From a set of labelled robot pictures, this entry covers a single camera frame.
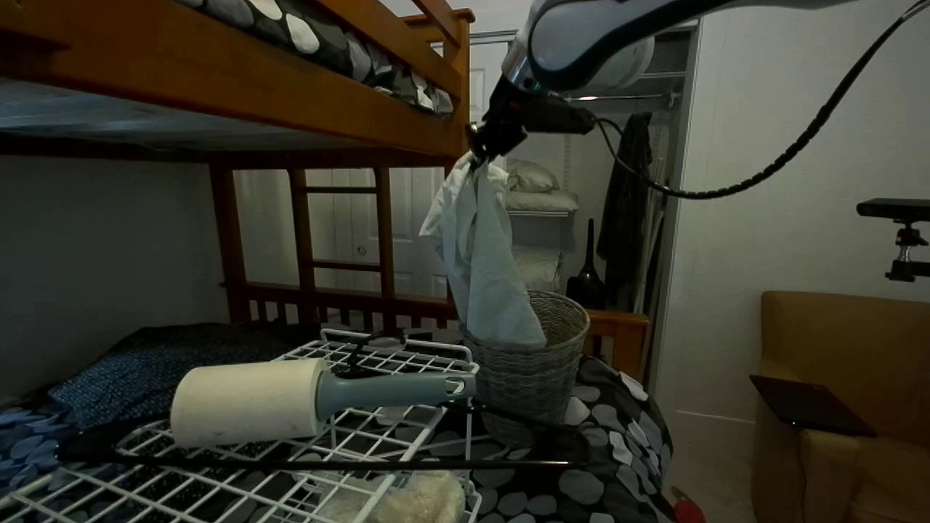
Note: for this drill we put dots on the black laptop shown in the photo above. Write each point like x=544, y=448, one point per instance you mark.
x=806, y=403

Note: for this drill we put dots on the brown wicker basket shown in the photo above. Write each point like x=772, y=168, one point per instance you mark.
x=534, y=370

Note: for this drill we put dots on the black vase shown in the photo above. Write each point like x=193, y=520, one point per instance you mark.
x=587, y=283

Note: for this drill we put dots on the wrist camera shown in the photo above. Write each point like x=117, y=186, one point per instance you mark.
x=567, y=115

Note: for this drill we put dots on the camera on mount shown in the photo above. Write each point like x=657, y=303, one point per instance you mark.
x=901, y=218

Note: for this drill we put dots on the blue patterned pillow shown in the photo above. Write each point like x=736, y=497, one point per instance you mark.
x=152, y=370

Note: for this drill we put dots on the white bedsheet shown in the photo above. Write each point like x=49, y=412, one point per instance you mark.
x=483, y=261

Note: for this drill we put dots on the pebble print bedding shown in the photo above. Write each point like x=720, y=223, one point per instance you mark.
x=341, y=43
x=596, y=450

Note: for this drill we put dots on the stack of white pillows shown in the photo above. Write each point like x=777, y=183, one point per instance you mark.
x=538, y=190

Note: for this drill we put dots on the red object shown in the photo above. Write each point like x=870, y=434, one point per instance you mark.
x=686, y=507

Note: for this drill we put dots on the black rod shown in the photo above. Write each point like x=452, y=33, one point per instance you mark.
x=363, y=463

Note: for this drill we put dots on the dark hanging garment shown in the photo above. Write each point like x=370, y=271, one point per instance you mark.
x=628, y=211

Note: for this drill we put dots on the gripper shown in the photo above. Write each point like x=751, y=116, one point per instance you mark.
x=512, y=109

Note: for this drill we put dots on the wooden bunk bed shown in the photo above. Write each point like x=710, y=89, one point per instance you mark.
x=240, y=80

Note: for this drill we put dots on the cream fluffy cloth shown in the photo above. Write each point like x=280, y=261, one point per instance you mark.
x=414, y=501

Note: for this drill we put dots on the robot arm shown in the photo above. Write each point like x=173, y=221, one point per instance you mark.
x=581, y=36

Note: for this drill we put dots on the white folded bedding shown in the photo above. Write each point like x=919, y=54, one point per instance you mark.
x=539, y=267

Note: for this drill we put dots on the brown armchair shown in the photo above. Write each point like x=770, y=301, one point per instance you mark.
x=857, y=349

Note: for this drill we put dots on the white door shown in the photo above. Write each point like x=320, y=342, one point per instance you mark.
x=418, y=225

